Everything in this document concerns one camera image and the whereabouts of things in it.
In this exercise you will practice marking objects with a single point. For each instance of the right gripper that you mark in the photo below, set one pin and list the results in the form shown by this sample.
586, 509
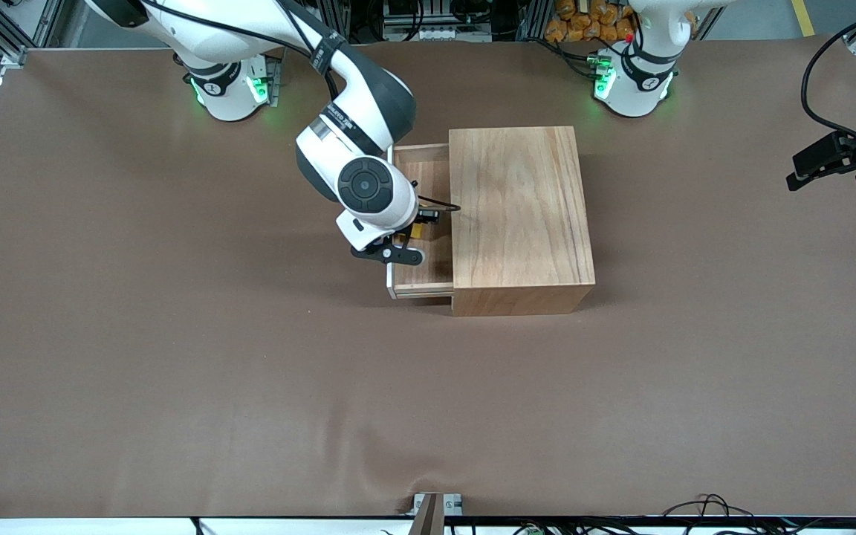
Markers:
426, 217

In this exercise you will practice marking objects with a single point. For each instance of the yellow wooden block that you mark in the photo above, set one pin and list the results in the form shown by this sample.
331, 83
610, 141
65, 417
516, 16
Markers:
417, 232

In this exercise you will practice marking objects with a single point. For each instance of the white-fronted wooden drawer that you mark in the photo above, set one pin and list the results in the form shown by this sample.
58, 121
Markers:
434, 171

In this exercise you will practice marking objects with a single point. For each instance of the wooden drawer cabinet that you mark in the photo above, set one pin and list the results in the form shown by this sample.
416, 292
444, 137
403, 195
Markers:
521, 215

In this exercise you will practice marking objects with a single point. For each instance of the brown table cover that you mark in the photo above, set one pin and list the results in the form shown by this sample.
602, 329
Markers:
250, 409

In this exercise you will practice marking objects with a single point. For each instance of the pile of orange bags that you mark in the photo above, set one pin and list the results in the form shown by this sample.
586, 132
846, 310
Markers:
584, 26

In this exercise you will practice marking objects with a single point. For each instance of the metal table clamp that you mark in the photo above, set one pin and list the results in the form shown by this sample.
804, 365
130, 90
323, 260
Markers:
428, 513

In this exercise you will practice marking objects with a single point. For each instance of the metal base bracket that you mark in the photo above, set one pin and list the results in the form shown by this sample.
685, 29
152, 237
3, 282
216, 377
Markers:
276, 82

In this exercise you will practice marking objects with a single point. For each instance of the aluminium frame post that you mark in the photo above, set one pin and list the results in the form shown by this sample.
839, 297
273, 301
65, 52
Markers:
339, 22
530, 21

